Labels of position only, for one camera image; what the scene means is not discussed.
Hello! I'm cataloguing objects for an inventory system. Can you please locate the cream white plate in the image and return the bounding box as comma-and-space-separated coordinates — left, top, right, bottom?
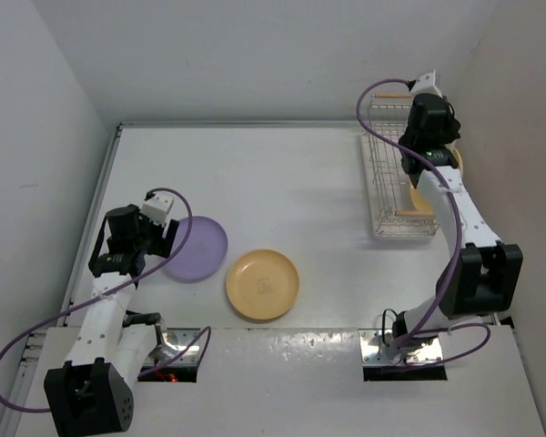
409, 185, 433, 216

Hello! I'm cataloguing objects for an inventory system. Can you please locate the purple plate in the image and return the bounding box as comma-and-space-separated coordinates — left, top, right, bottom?
163, 216, 228, 283

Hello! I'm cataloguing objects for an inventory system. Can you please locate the yellow plate front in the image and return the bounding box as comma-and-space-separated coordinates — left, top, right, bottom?
225, 249, 300, 321

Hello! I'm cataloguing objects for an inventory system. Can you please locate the yellow plate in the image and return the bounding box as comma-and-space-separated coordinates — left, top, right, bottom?
451, 148, 464, 175
225, 249, 300, 321

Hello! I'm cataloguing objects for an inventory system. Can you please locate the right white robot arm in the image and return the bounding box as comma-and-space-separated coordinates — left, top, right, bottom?
381, 92, 523, 356

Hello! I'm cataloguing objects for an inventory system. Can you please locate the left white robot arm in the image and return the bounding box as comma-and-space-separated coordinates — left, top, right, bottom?
44, 195, 178, 436

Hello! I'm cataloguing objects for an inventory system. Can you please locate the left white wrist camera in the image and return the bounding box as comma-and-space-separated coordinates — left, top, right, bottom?
141, 193, 174, 226

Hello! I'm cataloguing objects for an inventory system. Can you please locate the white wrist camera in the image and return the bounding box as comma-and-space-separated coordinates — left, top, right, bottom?
141, 193, 174, 226
408, 70, 442, 97

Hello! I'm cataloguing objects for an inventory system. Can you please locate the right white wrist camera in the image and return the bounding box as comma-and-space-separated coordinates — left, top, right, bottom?
408, 70, 442, 97

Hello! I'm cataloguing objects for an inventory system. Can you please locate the wire dish rack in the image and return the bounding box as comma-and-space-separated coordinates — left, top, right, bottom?
361, 93, 438, 240

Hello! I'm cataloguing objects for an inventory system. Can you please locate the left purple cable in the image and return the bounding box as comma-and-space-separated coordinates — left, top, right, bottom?
0, 187, 212, 414

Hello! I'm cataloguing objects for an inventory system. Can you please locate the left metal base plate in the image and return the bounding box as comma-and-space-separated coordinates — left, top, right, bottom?
150, 329, 202, 367

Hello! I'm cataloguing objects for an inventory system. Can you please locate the metal base plate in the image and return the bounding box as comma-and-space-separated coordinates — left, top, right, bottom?
359, 329, 443, 368
150, 329, 202, 367

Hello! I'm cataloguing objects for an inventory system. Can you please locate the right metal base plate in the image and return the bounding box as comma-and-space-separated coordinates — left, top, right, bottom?
359, 329, 443, 368

